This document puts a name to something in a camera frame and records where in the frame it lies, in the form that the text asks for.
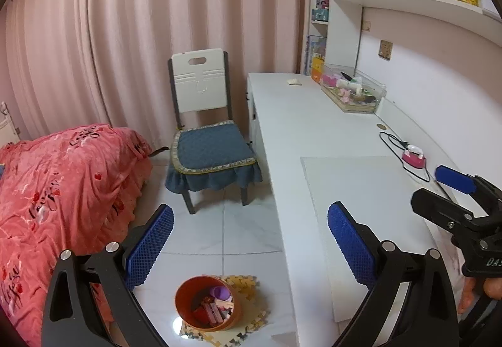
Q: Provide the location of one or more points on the person's right hand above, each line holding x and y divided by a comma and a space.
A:
492, 288

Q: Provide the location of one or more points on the white chair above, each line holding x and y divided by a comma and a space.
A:
200, 88

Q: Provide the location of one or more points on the small wall switch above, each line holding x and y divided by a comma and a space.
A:
366, 25

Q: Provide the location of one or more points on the blue chair cushion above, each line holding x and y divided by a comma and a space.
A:
211, 147

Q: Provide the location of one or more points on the translucent desk mat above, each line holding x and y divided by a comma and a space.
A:
364, 182

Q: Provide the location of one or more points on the wall outlet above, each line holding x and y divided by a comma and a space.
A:
385, 50

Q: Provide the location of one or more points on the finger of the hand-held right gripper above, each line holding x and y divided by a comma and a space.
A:
435, 204
455, 179

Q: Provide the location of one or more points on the white bed headboard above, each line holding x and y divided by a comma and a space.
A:
8, 127

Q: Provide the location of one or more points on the orange round bin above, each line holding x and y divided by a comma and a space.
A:
186, 292

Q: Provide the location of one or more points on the orange box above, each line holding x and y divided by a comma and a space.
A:
317, 68

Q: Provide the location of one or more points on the wooden block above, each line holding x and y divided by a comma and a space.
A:
217, 313

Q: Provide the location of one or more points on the white wall shelf unit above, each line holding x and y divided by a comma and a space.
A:
392, 0

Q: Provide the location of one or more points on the small pink device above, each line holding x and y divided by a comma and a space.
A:
413, 159

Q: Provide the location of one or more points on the clear plastic storage box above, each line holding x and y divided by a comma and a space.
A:
353, 90

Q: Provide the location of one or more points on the purple cup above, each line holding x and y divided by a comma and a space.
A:
221, 293

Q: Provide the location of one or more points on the pink printed blanket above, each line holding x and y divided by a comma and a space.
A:
59, 194

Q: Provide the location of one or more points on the white desk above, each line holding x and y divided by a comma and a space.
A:
298, 123

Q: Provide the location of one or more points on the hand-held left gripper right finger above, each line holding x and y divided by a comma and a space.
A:
351, 245

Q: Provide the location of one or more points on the small white desk object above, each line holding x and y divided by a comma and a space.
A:
294, 82

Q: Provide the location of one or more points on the yellow foam floor mat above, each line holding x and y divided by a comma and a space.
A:
251, 315

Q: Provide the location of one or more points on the pink curtain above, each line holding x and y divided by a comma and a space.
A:
137, 18

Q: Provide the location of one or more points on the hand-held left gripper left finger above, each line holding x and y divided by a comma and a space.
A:
151, 245

